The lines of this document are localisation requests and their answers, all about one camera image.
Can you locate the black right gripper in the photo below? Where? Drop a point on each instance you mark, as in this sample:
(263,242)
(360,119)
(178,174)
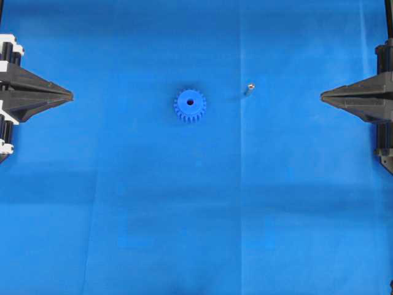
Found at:
(373,110)

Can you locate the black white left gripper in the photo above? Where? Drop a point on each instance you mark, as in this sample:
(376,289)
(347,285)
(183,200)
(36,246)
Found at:
(19,106)

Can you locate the blue plastic small gear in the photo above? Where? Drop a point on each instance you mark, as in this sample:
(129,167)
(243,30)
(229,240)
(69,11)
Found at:
(190,105)

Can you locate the blue table mat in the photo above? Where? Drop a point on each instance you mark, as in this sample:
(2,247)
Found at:
(272,193)

